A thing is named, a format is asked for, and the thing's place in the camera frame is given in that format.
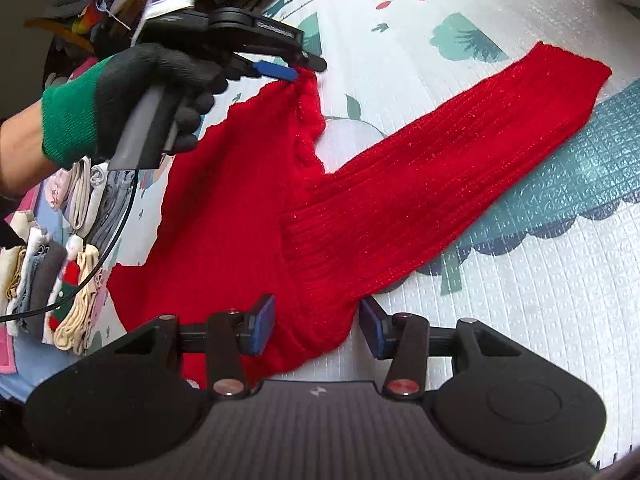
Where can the printed animal play mat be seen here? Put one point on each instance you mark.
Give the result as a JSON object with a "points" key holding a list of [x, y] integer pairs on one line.
{"points": [[500, 335]]}

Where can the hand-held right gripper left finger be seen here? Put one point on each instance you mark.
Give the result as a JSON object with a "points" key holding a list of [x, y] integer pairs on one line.
{"points": [[262, 325]]}

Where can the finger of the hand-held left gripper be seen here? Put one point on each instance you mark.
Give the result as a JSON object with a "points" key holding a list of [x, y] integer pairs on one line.
{"points": [[285, 35], [275, 70]]}

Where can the person's left hand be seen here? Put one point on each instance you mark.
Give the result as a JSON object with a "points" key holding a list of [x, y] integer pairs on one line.
{"points": [[100, 105]]}

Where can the person's left forearm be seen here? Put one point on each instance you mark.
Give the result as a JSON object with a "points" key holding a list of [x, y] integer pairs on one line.
{"points": [[20, 150]]}

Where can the red knitted sweater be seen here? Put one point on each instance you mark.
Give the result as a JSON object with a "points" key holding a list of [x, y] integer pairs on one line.
{"points": [[400, 175]]}

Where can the pile of assorted clothes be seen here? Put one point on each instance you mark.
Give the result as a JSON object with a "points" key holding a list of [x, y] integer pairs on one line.
{"points": [[80, 200]]}

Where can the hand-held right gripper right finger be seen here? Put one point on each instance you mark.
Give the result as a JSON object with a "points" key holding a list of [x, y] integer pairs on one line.
{"points": [[372, 327]]}

